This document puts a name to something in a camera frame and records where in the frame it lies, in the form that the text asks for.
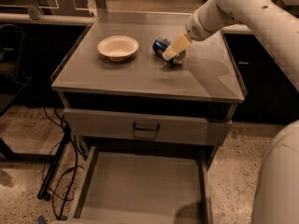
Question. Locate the white paper bowl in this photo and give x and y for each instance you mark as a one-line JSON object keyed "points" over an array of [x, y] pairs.
{"points": [[118, 48]]}

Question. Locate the black floor stand leg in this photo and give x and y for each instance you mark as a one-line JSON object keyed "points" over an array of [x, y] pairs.
{"points": [[43, 191]]}

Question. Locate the closed upper drawer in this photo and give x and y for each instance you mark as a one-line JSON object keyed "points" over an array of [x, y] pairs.
{"points": [[180, 130]]}

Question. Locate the open middle drawer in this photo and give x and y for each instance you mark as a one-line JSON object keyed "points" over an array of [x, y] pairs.
{"points": [[143, 187]]}

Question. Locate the dark chair at left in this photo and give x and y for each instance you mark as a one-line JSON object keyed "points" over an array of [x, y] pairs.
{"points": [[12, 77]]}

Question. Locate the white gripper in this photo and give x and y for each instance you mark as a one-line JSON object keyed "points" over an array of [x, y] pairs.
{"points": [[196, 28]]}

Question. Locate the grey metal drawer cabinet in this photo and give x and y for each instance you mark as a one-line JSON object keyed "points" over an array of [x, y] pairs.
{"points": [[205, 86]]}

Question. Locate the black drawer handle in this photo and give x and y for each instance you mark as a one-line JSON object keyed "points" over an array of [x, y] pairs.
{"points": [[146, 129]]}

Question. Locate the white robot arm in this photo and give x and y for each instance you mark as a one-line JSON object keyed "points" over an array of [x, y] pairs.
{"points": [[276, 199]]}

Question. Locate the blue pepsi can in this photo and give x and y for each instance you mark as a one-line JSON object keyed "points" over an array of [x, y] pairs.
{"points": [[159, 47]]}

